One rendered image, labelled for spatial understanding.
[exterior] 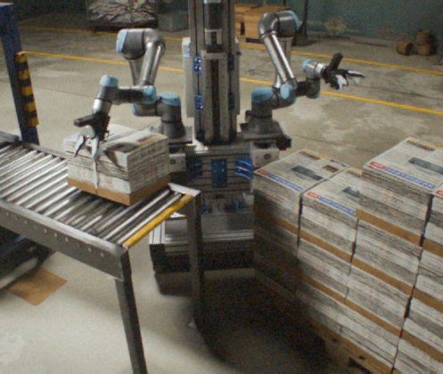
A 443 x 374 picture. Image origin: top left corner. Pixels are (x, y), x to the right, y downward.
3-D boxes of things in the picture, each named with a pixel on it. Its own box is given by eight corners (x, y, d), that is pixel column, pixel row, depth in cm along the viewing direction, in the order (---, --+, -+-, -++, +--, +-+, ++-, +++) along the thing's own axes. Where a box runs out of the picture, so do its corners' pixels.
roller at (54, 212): (119, 177, 239) (113, 169, 239) (48, 223, 204) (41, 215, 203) (115, 182, 242) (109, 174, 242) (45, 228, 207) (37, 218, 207)
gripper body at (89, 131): (106, 144, 203) (114, 116, 203) (93, 140, 195) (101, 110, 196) (94, 141, 207) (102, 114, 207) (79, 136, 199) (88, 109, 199)
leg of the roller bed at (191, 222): (208, 321, 259) (202, 214, 226) (202, 328, 254) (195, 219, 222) (199, 318, 261) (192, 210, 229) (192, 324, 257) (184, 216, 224)
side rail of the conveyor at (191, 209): (202, 214, 226) (201, 191, 220) (196, 219, 222) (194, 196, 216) (17, 156, 288) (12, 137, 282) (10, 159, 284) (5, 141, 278)
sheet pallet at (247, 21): (294, 38, 852) (294, 6, 825) (274, 48, 790) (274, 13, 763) (234, 32, 908) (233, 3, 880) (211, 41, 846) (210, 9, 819)
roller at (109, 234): (172, 198, 225) (171, 188, 223) (102, 251, 190) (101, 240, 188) (163, 195, 228) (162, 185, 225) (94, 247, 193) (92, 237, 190)
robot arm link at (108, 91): (122, 81, 205) (117, 76, 197) (115, 106, 205) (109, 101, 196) (105, 77, 206) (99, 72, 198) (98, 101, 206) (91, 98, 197)
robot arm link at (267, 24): (254, 9, 241) (292, 93, 233) (272, 7, 246) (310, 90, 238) (245, 22, 252) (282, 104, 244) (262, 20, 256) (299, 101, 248)
